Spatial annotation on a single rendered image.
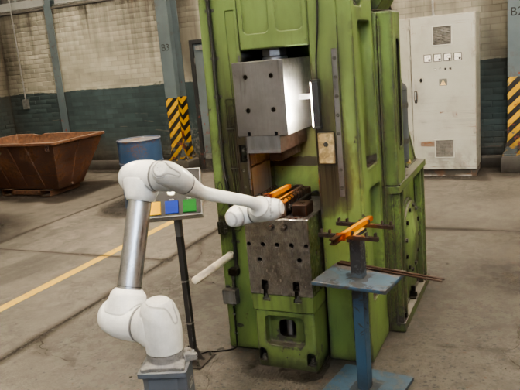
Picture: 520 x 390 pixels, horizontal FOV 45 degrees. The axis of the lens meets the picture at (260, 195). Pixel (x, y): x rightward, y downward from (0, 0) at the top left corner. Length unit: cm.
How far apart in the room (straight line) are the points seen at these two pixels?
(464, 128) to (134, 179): 636
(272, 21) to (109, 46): 806
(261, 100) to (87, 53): 849
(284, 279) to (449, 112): 541
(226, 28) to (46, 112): 910
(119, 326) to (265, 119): 138
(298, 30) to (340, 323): 167
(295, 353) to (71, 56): 906
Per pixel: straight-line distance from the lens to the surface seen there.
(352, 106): 336
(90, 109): 1178
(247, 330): 398
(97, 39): 1153
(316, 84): 336
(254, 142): 342
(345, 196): 345
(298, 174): 388
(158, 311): 252
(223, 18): 360
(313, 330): 357
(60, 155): 958
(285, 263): 346
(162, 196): 355
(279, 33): 346
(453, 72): 848
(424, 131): 860
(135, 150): 798
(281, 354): 372
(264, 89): 336
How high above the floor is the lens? 179
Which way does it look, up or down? 13 degrees down
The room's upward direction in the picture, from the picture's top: 5 degrees counter-clockwise
